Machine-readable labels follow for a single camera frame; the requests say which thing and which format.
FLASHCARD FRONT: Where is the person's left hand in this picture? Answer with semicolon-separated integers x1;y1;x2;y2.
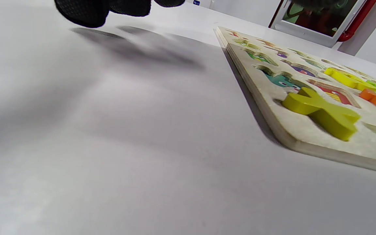
54;0;348;28

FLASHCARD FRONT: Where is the wooden math block puzzle board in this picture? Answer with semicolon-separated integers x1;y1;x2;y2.
214;26;376;176

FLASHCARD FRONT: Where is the yellow plus math block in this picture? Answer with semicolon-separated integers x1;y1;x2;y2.
282;87;361;141

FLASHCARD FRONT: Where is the yellow number math block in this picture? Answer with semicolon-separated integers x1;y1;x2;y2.
323;67;376;92

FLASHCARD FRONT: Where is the dark framed poster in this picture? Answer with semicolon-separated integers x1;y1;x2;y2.
269;0;368;48

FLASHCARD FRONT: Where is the red wall pipe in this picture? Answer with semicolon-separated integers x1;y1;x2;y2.
337;0;376;42

